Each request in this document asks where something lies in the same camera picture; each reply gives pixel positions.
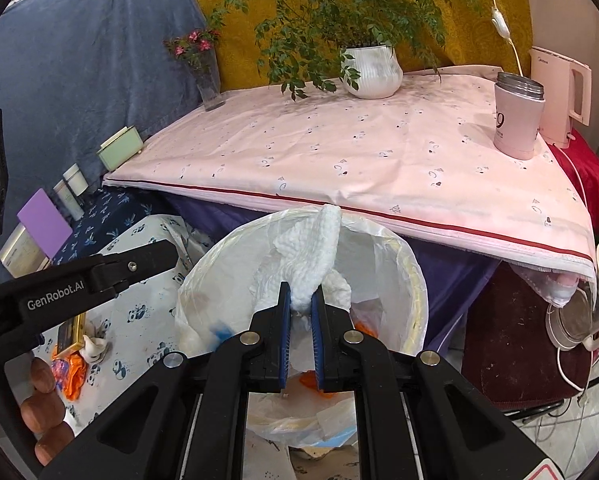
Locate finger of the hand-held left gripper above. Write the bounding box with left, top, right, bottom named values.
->
left=90, top=239, right=181, bottom=296

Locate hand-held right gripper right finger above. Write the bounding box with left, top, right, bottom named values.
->
left=310, top=286, right=557, bottom=480

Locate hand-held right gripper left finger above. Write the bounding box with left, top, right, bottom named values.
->
left=46, top=282, right=292, bottom=480

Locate red snack wrapper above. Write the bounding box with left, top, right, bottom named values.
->
left=299, top=370, right=330, bottom=391

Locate white-lined trash bin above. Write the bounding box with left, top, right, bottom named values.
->
left=174, top=206, right=427, bottom=461

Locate large white paper towel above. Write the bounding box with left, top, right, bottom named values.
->
left=249, top=204, right=354, bottom=328

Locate white waste bin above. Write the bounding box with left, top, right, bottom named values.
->
left=179, top=210, right=427, bottom=361

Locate person's left hand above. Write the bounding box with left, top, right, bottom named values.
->
left=20, top=355, right=76, bottom=467

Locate gold and black box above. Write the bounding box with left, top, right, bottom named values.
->
left=54, top=310, right=87, bottom=356

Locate navy patterned cloth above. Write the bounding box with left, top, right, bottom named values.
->
left=54, top=187, right=170, bottom=266

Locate cream box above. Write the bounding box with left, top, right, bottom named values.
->
left=0, top=225, right=50, bottom=278

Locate purple board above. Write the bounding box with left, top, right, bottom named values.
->
left=16, top=188, right=74, bottom=260

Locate wide white bottle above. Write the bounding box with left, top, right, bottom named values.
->
left=62, top=164, right=89, bottom=197

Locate pale green box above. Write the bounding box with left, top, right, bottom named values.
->
left=96, top=126, right=145, bottom=172

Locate purple cloth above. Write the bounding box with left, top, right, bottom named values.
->
left=164, top=192, right=503, bottom=361

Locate glass vase with pink flowers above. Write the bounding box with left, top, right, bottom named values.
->
left=163, top=27, right=227, bottom=112

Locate dark brown cloth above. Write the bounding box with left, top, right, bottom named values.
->
left=462, top=262, right=595, bottom=411

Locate pink tablecloth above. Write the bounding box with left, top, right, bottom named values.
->
left=102, top=64, right=597, bottom=301

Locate blue backdrop cloth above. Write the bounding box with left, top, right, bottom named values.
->
left=0, top=0, right=220, bottom=261

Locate glass blender jug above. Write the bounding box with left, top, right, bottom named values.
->
left=544, top=240, right=599, bottom=351

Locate green plant in white pot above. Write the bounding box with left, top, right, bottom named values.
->
left=206, top=0, right=485, bottom=102

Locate pink thermos cup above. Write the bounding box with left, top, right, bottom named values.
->
left=493, top=72, right=546, bottom=161

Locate yellow backdrop cloth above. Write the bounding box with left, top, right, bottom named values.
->
left=179, top=0, right=535, bottom=91

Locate pink electric kettle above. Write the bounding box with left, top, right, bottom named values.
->
left=529, top=46, right=593, bottom=148

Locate white cable with switch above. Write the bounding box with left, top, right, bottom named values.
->
left=477, top=0, right=525, bottom=76

